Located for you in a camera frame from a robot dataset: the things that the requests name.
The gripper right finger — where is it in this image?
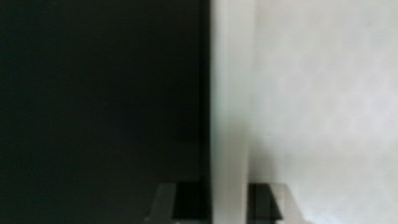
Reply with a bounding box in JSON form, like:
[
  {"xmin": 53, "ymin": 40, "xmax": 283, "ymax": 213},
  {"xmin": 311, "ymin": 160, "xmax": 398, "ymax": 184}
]
[{"xmin": 270, "ymin": 183, "xmax": 311, "ymax": 224}]

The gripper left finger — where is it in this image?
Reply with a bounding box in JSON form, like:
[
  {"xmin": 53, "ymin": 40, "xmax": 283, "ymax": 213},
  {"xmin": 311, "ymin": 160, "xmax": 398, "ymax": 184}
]
[{"xmin": 144, "ymin": 183, "xmax": 176, "ymax": 224}]

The white desk top tray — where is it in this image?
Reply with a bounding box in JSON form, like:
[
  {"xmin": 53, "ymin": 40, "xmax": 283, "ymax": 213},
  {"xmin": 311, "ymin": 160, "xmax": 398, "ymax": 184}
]
[{"xmin": 212, "ymin": 0, "xmax": 398, "ymax": 224}]

